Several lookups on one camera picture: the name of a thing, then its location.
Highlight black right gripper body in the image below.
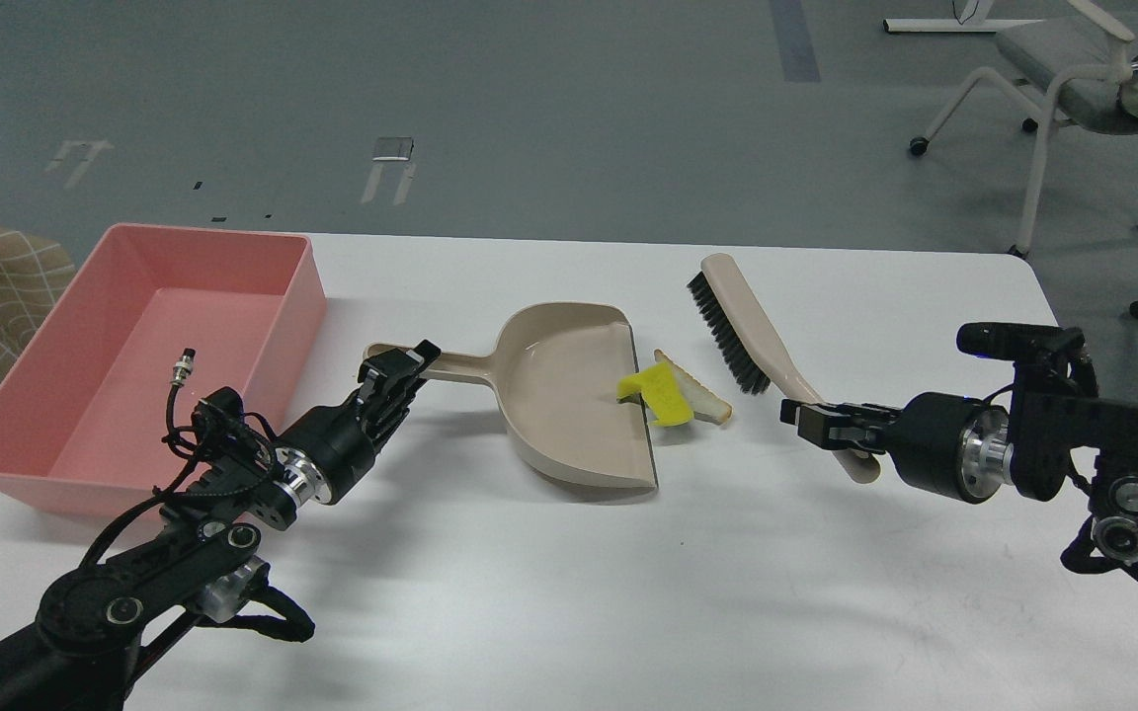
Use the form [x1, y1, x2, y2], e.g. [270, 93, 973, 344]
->
[868, 392, 1009, 504]

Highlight metal floor outlet plate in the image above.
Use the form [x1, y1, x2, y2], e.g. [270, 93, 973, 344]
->
[371, 137, 415, 163]

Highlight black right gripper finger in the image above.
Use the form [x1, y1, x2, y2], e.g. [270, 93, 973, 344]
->
[780, 399, 902, 431]
[795, 415, 876, 456]

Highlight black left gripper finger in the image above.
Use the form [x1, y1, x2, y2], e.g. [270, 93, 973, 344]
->
[376, 341, 442, 445]
[357, 353, 412, 435]

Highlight toast bread slice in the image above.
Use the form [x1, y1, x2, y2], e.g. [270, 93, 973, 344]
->
[652, 350, 733, 427]

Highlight white grey office chair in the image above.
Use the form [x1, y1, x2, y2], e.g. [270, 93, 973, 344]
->
[908, 0, 1138, 319]

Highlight beige hand brush black bristles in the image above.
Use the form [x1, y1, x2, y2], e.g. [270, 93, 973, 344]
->
[686, 253, 882, 485]

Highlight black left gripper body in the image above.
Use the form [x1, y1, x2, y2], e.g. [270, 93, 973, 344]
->
[277, 400, 384, 506]

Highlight beige plastic dustpan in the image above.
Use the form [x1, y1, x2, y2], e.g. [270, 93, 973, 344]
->
[364, 301, 661, 495]

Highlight pink plastic bin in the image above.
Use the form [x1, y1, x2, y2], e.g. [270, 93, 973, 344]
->
[0, 224, 328, 518]

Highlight yellow green sponge piece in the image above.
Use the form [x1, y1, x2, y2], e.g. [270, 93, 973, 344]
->
[615, 363, 694, 428]

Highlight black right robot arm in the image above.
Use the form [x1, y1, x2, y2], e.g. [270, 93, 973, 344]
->
[778, 321, 1138, 582]

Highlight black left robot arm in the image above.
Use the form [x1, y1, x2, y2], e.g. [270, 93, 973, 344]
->
[0, 341, 442, 710]

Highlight white desk base bar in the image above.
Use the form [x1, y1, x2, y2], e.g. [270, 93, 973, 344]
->
[881, 18, 1037, 35]

